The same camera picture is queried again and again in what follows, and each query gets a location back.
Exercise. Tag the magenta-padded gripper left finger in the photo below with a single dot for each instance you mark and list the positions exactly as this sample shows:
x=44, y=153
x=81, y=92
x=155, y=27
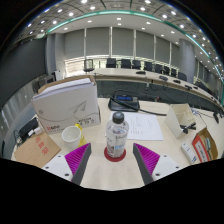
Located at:
x=77, y=157

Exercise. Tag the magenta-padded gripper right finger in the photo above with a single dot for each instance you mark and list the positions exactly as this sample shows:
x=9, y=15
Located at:
x=146, y=157

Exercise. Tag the clear black-capped water bottle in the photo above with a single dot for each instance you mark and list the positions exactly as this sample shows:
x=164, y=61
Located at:
x=116, y=135

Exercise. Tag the white mug with yellow print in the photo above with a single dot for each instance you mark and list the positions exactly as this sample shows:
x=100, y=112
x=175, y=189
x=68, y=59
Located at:
x=71, y=137

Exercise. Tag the white printed paper sheet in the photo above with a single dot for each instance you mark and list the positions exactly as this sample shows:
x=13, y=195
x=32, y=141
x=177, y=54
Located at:
x=145, y=128

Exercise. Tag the small white carton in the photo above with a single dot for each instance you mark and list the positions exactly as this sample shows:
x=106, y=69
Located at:
x=189, y=153

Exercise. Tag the black marker pen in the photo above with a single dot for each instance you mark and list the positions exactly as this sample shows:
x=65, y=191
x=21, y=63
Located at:
x=188, y=126

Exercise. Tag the red-sided open cardboard box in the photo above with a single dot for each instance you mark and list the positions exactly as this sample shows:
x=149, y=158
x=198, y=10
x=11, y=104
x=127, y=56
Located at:
x=198, y=146

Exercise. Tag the white cardboard organizer box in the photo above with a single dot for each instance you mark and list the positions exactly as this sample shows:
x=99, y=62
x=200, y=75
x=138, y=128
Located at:
x=178, y=115

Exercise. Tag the white copy paper carton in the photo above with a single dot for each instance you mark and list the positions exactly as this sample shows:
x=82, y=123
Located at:
x=66, y=103

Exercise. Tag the black power adapter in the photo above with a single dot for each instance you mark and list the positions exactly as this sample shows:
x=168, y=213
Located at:
x=28, y=128

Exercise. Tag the grey board eraser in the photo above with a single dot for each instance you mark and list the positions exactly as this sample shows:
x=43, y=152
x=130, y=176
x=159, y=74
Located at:
x=207, y=144

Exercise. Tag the grey boxy monitor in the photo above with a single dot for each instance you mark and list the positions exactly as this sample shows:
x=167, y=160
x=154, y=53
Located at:
x=41, y=83

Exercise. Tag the long curved conference desk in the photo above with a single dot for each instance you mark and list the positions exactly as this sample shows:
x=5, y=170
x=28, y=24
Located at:
x=116, y=73

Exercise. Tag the row of black office chairs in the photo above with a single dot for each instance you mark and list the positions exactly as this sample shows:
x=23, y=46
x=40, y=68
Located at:
x=126, y=63

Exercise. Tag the round ceiling lights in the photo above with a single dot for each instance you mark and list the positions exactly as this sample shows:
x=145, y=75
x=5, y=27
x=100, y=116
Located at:
x=92, y=7

